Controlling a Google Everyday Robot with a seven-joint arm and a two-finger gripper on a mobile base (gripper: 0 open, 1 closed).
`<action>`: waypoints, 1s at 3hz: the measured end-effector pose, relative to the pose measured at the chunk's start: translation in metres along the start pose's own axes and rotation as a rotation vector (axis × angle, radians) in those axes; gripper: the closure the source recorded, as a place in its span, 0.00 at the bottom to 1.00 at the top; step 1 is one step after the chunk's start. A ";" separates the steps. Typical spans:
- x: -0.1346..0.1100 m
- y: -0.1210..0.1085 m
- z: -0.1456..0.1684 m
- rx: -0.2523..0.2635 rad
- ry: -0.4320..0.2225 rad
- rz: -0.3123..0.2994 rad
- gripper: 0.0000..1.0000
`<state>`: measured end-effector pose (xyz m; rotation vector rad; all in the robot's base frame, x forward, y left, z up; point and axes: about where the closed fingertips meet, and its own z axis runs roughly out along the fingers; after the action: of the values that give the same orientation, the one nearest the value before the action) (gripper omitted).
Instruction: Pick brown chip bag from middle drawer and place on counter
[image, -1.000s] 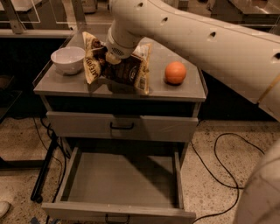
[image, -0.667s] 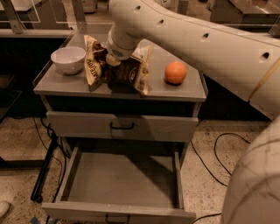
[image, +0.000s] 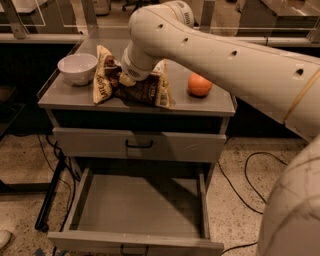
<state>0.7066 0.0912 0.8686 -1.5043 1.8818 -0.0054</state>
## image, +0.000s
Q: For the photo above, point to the open grey middle drawer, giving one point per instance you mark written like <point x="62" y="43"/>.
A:
<point x="131" y="213"/>

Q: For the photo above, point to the white shoe tip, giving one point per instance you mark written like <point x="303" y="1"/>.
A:
<point x="5" y="237"/>

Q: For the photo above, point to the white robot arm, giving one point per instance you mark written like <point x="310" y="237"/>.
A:
<point x="283" y="85"/>

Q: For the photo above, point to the brown chip bag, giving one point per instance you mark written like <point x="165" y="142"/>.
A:
<point x="154" y="90"/>

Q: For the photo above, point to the black table leg base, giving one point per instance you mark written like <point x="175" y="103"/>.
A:
<point x="41" y="222"/>

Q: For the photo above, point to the black office chair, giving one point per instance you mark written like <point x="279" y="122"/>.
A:
<point x="139" y="3"/>

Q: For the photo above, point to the orange fruit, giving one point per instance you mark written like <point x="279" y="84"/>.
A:
<point x="198" y="85"/>

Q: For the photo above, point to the grey drawer cabinet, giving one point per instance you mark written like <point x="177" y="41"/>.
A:
<point x="69" y="106"/>

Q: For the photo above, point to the white ceramic bowl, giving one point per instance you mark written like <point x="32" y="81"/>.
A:
<point x="78" y="68"/>

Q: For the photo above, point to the closed grey upper drawer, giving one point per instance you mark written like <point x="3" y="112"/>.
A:
<point x="166" y="146"/>

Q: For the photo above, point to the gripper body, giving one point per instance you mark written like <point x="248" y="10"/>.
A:
<point x="136" y="71"/>

